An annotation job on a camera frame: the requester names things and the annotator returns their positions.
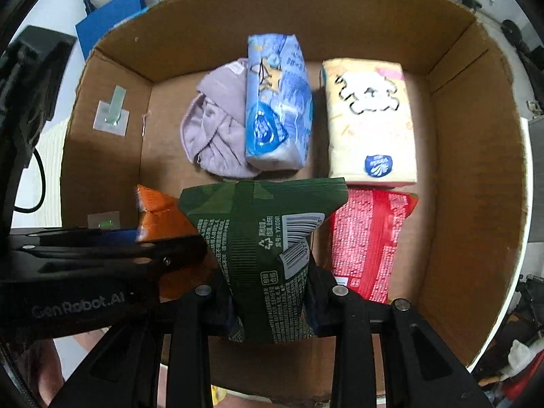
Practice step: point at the cream tissue pack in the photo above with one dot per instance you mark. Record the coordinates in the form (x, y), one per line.
(369, 121)

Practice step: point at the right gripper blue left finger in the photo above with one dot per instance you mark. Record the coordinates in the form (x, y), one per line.
(122, 369)

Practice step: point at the purple cloth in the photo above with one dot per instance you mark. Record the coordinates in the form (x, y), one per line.
(213, 129)

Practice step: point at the white goose plush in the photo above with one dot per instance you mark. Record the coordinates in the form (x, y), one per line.
(519, 357)

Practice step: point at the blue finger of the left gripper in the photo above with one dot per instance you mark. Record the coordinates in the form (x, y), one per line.
(37, 256)

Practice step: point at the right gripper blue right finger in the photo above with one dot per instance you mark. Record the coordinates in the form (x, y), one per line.
(419, 368)

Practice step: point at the blue folded mat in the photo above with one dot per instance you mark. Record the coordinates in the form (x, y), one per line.
(100, 21)

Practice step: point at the orange snack bag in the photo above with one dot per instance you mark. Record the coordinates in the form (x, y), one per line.
(162, 220)

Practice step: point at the blue tissue pack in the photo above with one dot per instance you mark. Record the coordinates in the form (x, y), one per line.
(278, 107)

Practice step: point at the green snack bag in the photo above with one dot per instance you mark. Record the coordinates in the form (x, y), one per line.
(260, 234)

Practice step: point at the red snack bag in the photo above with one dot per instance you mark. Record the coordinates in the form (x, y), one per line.
(364, 239)

